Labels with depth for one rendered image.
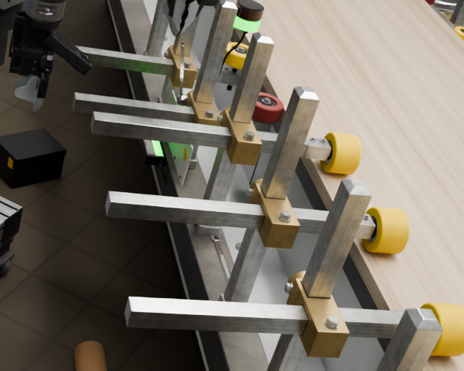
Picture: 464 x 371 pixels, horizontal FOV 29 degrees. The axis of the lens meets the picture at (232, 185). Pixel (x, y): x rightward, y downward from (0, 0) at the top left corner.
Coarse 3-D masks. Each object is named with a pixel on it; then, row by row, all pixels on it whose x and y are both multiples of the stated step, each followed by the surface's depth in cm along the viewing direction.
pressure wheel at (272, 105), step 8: (264, 96) 199; (272, 96) 199; (256, 104) 194; (264, 104) 196; (272, 104) 197; (280, 104) 197; (256, 112) 194; (264, 112) 194; (272, 112) 194; (280, 112) 195; (256, 120) 195; (264, 120) 195; (272, 120) 195
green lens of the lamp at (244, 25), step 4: (236, 16) 186; (236, 20) 186; (240, 20) 186; (244, 20) 186; (260, 20) 188; (236, 24) 187; (240, 24) 186; (244, 24) 186; (248, 24) 186; (252, 24) 186; (256, 24) 187; (240, 28) 187; (244, 28) 187; (248, 28) 187; (252, 28) 187; (256, 28) 188
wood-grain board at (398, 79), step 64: (256, 0) 250; (320, 0) 264; (384, 0) 280; (320, 64) 223; (384, 64) 235; (448, 64) 247; (320, 128) 194; (384, 128) 202; (448, 128) 211; (320, 192) 175; (384, 192) 178; (448, 192) 185; (384, 256) 158; (448, 256) 164
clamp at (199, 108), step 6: (192, 90) 200; (192, 96) 197; (192, 102) 195; (198, 102) 195; (192, 108) 194; (198, 108) 193; (204, 108) 194; (210, 108) 194; (198, 114) 191; (216, 114) 193; (198, 120) 190; (204, 120) 190; (210, 120) 190; (216, 120) 191
